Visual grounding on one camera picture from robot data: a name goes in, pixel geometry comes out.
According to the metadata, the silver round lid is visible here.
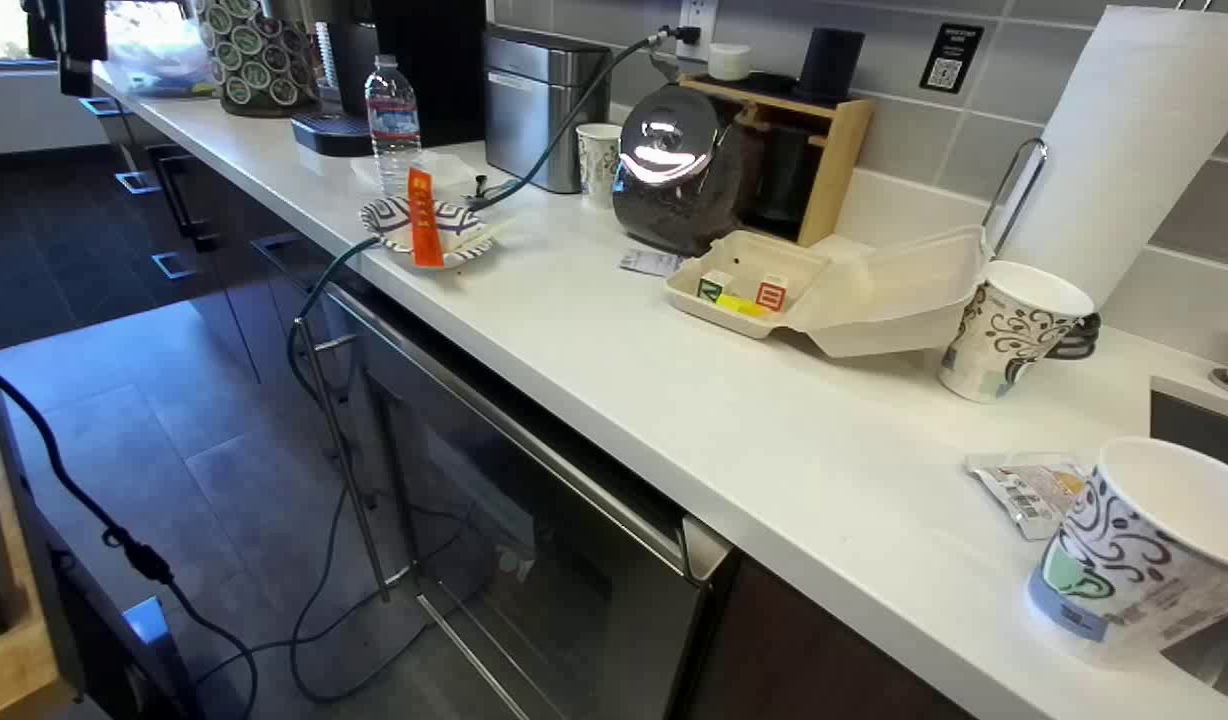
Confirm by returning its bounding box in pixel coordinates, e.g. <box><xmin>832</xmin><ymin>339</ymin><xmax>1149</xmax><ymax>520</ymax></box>
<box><xmin>619</xmin><ymin>90</ymin><xmax>720</xmax><ymax>189</ymax></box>

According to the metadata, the clear plastic water bottle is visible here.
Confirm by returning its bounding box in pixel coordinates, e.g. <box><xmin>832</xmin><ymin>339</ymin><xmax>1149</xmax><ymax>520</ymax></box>
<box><xmin>365</xmin><ymin>51</ymin><xmax>418</xmax><ymax>201</ymax></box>

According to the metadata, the white paper card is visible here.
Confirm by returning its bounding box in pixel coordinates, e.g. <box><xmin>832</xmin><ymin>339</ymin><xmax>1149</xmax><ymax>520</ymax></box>
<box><xmin>619</xmin><ymin>248</ymin><xmax>683</xmax><ymax>276</ymax></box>

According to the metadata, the yellow block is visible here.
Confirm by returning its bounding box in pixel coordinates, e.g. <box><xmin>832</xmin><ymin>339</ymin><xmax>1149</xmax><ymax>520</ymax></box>
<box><xmin>714</xmin><ymin>294</ymin><xmax>767</xmax><ymax>321</ymax></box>

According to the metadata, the white red letter block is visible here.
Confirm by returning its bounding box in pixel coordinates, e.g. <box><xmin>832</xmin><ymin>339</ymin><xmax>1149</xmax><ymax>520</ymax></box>
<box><xmin>757</xmin><ymin>281</ymin><xmax>787</xmax><ymax>314</ymax></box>

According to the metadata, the glass jar of coffee beans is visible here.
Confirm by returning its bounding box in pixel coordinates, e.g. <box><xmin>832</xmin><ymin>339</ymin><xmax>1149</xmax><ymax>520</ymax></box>
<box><xmin>611</xmin><ymin>129</ymin><xmax>742</xmax><ymax>257</ymax></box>

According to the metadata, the patterned paper plate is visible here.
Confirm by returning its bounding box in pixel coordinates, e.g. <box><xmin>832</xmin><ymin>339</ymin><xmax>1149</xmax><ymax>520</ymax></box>
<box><xmin>361</xmin><ymin>201</ymin><xmax>503</xmax><ymax>274</ymax></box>

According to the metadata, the small paper cup by canister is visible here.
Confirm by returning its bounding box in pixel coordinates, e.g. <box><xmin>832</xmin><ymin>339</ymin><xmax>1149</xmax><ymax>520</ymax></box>
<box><xmin>574</xmin><ymin>125</ymin><xmax>619</xmax><ymax>209</ymax></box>

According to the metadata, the orange stir sticks packet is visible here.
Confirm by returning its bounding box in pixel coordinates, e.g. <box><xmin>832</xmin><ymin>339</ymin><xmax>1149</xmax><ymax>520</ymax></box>
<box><xmin>407</xmin><ymin>167</ymin><xmax>444</xmax><ymax>269</ymax></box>

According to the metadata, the beige takeout clamshell container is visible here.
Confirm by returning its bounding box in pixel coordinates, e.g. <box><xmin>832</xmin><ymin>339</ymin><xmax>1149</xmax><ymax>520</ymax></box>
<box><xmin>666</xmin><ymin>230</ymin><xmax>984</xmax><ymax>362</ymax></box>

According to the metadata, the wooden rack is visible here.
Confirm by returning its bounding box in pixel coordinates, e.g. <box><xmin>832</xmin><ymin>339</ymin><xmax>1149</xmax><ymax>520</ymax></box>
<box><xmin>681</xmin><ymin>78</ymin><xmax>870</xmax><ymax>243</ymax></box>

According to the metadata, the black Keurig coffee maker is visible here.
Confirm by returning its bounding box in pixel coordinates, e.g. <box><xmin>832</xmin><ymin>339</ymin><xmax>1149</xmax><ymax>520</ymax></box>
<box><xmin>292</xmin><ymin>0</ymin><xmax>488</xmax><ymax>156</ymax></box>

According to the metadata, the patterned paper cup near towel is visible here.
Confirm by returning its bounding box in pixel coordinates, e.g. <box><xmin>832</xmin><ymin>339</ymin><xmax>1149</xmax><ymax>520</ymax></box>
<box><xmin>941</xmin><ymin>260</ymin><xmax>1095</xmax><ymax>399</ymax></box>

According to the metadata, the crumpled snack wrapper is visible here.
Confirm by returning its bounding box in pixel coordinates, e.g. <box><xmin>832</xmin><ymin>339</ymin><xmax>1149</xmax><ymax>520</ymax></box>
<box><xmin>963</xmin><ymin>455</ymin><xmax>1090</xmax><ymax>543</ymax></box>

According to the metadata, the coffee pod carousel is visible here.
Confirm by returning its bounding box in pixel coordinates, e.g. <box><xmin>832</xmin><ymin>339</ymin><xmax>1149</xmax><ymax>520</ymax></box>
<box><xmin>195</xmin><ymin>0</ymin><xmax>317</xmax><ymax>117</ymax></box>

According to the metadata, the patterned paper cup foreground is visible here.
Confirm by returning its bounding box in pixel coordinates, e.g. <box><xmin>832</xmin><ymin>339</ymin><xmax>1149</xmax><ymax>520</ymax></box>
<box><xmin>1028</xmin><ymin>438</ymin><xmax>1228</xmax><ymax>651</ymax></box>

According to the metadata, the white paper towel roll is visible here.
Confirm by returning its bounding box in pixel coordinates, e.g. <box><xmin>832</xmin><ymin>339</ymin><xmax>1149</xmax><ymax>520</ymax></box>
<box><xmin>1002</xmin><ymin>4</ymin><xmax>1228</xmax><ymax>309</ymax></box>

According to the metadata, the teal cable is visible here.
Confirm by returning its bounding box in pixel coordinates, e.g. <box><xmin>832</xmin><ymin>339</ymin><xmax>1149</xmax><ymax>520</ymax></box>
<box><xmin>283</xmin><ymin>26</ymin><xmax>675</xmax><ymax>336</ymax></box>

